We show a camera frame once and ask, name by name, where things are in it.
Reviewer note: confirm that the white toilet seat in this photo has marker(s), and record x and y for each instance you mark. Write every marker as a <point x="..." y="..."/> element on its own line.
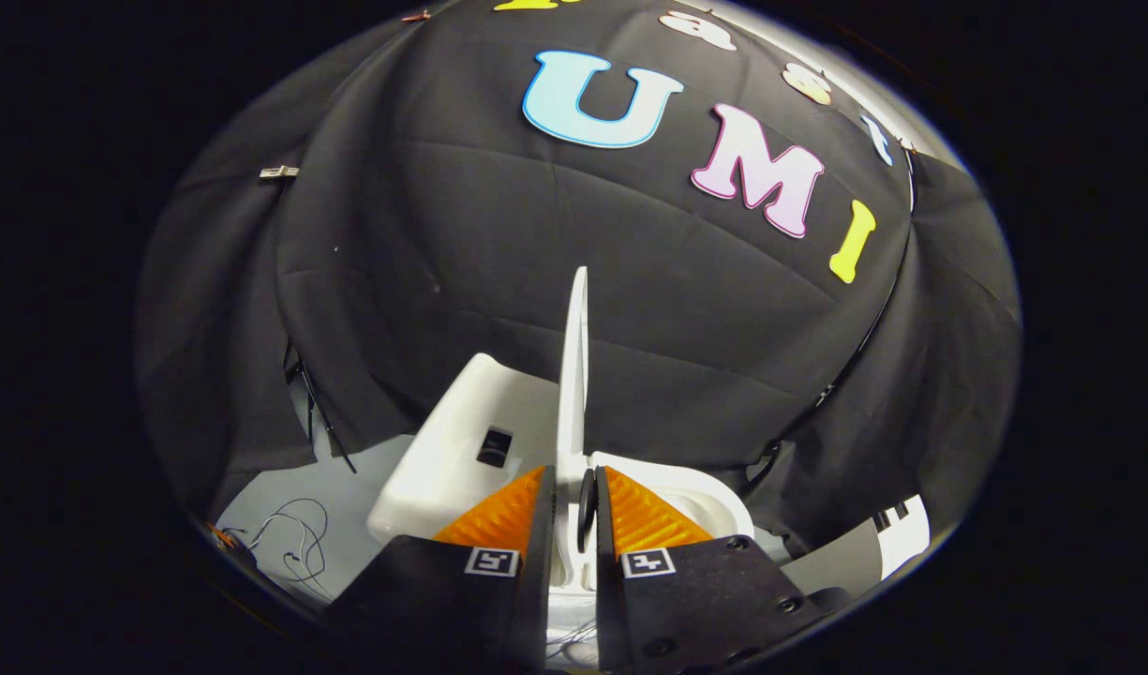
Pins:
<point x="705" y="487"/>

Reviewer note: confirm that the black backdrop cloth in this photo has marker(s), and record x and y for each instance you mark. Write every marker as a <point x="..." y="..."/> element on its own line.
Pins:
<point x="442" y="234"/>

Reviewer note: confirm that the white toilet lid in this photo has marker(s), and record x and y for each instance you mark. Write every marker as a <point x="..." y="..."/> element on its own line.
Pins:
<point x="574" y="394"/>

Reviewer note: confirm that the small red clip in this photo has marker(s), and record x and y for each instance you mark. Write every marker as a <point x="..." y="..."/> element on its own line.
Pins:
<point x="414" y="16"/>

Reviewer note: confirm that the white toilet with tank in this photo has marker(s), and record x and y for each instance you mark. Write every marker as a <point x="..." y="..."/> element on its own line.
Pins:
<point x="442" y="459"/>

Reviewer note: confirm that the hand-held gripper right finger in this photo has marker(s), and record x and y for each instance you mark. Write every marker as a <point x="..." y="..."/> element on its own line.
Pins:
<point x="605" y="534"/>

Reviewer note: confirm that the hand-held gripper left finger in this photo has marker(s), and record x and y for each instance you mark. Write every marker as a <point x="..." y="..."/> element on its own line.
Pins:
<point x="544" y="534"/>

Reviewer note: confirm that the small metal clip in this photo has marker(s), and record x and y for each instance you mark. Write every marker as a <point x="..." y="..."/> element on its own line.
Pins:
<point x="278" y="172"/>

